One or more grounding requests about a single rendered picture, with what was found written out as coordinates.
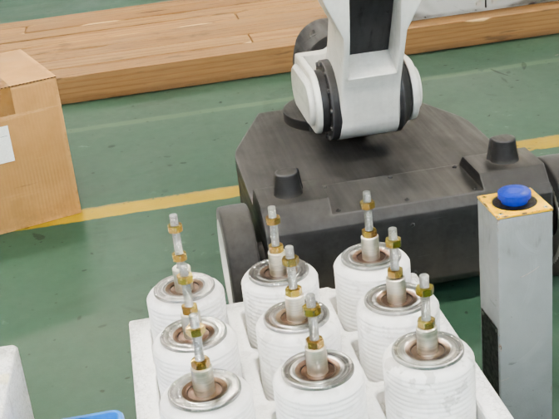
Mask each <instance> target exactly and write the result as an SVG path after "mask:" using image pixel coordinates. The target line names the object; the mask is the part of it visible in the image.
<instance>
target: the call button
mask: <svg viewBox="0 0 559 419"><path fill-rule="evenodd" d="M497 197H498V199H499V200H500V201H501V203H502V204H503V205H506V206H511V207H517V206H522V205H525V204H526V203H527V202H528V200H529V199H530V198H531V197H532V191H531V190H530V189H529V188H528V187H526V186H524V185H505V186H503V187H502V188H500V189H499V190H498V191H497Z"/></svg>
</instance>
